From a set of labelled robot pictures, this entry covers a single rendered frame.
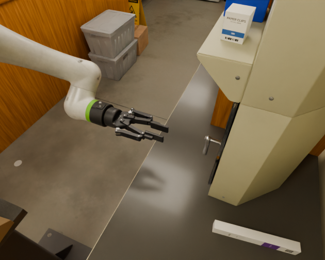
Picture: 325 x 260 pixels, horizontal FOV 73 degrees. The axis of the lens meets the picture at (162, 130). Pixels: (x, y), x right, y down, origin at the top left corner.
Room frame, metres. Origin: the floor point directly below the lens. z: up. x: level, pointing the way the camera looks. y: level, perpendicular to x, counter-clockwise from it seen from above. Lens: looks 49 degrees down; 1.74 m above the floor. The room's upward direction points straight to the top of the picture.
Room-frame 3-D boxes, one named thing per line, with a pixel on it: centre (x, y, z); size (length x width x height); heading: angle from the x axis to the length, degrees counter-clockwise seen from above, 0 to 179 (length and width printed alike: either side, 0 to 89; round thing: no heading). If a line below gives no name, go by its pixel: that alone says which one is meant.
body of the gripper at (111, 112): (0.58, 0.16, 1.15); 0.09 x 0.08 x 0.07; 67
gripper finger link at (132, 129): (0.53, 0.11, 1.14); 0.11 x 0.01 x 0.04; 54
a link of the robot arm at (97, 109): (0.61, 0.23, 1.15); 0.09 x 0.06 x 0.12; 157
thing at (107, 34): (2.70, 0.64, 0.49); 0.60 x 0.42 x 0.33; 157
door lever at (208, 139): (0.43, -0.16, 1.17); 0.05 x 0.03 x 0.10; 66
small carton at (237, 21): (0.48, -0.16, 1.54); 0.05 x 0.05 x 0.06; 61
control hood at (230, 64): (0.54, -0.19, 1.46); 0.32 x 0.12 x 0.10; 157
